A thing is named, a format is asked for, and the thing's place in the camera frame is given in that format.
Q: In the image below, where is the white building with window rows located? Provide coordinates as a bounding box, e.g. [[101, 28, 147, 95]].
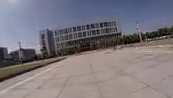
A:
[[37, 16, 124, 59]]

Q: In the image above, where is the grey paved plaza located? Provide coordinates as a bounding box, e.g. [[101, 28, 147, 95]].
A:
[[0, 38, 173, 98]]

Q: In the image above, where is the pole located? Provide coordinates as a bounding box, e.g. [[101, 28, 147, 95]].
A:
[[135, 21, 144, 44], [16, 41, 25, 66]]

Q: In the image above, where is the low grey building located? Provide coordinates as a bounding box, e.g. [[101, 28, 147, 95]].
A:
[[8, 45, 39, 65]]

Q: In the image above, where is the row of distant trees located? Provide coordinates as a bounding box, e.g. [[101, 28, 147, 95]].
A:
[[121, 24, 173, 46]]

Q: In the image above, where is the grass field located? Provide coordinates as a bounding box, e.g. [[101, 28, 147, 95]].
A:
[[0, 56, 69, 83]]

